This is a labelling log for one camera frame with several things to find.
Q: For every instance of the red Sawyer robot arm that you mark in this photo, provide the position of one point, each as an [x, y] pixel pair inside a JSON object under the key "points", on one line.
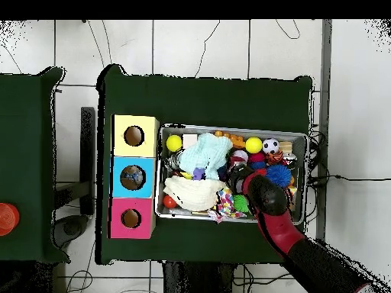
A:
{"points": [[281, 226]]}

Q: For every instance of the white baseball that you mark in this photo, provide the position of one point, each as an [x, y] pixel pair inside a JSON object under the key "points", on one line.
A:
{"points": [[239, 157]]}

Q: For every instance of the green cloth side table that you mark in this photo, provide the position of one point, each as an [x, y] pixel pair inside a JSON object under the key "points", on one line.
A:
{"points": [[30, 134]]}

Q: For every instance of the blue spiky rubber ball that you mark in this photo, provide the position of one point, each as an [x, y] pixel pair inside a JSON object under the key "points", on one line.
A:
{"points": [[280, 176]]}

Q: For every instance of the yellow smiley ball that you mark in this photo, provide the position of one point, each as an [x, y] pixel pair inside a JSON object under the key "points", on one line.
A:
{"points": [[174, 143]]}

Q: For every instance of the black and white soccer ball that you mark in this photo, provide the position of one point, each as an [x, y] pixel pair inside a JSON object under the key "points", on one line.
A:
{"points": [[270, 145]]}

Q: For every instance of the mint green muslin cloth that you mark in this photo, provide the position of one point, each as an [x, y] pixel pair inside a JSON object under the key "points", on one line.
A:
{"points": [[204, 152]]}

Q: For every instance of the red ball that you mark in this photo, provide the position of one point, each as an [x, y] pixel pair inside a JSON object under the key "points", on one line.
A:
{"points": [[168, 202]]}

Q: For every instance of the colourful polka-dot cloth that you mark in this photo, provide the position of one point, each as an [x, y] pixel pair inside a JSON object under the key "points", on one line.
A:
{"points": [[223, 204]]}

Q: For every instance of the green spiky rubber ball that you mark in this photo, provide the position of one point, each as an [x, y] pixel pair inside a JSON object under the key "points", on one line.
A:
{"points": [[241, 203]]}

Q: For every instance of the wooden box with three holes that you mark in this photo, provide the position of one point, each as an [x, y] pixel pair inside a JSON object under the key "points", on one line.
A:
{"points": [[146, 152]]}

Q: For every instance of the plain yellow ball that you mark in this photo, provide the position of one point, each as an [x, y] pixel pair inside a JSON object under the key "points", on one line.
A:
{"points": [[253, 144]]}

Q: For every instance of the orange plastic toy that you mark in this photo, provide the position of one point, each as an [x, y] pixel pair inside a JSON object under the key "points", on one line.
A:
{"points": [[231, 140]]}

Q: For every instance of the red plastic cup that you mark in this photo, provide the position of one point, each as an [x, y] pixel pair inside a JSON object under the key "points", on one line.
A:
{"points": [[8, 218]]}

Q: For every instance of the clear mesh bin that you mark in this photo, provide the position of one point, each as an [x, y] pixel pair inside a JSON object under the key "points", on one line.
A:
{"points": [[300, 141]]}

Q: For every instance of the pale yellow muslin cloth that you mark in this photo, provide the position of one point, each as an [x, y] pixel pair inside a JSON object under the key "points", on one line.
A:
{"points": [[192, 192]]}

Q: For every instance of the black chair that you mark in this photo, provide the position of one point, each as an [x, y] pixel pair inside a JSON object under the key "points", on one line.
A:
{"points": [[88, 159]]}

